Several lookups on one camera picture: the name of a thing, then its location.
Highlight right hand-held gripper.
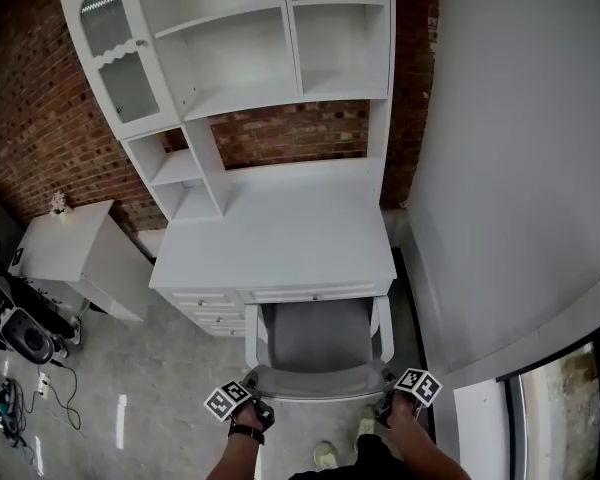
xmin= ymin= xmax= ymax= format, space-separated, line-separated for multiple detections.
xmin=373 ymin=367 xmax=444 ymax=430

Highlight tools with cables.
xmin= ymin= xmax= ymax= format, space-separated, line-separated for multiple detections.
xmin=0 ymin=376 xmax=30 ymax=440

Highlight person's left hand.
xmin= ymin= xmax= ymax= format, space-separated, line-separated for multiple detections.
xmin=231 ymin=401 xmax=265 ymax=435

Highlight black wristwatch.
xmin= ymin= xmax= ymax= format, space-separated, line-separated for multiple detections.
xmin=227 ymin=423 xmax=267 ymax=447

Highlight person's black shorts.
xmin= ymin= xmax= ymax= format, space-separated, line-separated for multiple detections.
xmin=287 ymin=431 xmax=475 ymax=480

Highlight person's left forearm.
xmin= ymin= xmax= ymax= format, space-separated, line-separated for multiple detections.
xmin=203 ymin=440 xmax=267 ymax=480

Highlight white hutch shelf unit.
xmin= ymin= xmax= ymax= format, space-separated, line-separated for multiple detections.
xmin=59 ymin=0 xmax=398 ymax=225

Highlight white desk with drawers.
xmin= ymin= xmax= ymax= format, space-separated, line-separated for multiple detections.
xmin=148 ymin=160 xmax=399 ymax=340

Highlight white grey pod device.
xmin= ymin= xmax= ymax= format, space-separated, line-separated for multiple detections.
xmin=0 ymin=307 xmax=57 ymax=366

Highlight black window frame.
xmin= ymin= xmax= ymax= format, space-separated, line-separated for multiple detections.
xmin=493 ymin=331 xmax=600 ymax=480

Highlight small white desk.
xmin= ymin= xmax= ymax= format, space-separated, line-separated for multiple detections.
xmin=7 ymin=198 xmax=154 ymax=323

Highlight person's right forearm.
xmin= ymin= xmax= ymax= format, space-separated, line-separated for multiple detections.
xmin=387 ymin=393 xmax=475 ymax=480

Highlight person's left shoe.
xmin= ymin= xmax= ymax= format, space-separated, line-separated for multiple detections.
xmin=311 ymin=441 xmax=339 ymax=472

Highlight person's shoe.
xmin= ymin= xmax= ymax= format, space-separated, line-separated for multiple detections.
xmin=311 ymin=441 xmax=339 ymax=472
xmin=354 ymin=404 xmax=382 ymax=452

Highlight black floor cable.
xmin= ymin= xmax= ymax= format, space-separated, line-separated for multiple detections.
xmin=48 ymin=359 xmax=85 ymax=433

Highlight person's right shoe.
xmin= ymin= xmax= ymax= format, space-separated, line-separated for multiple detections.
xmin=354 ymin=404 xmax=382 ymax=452

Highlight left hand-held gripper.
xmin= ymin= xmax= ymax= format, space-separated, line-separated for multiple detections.
xmin=203 ymin=370 xmax=276 ymax=432

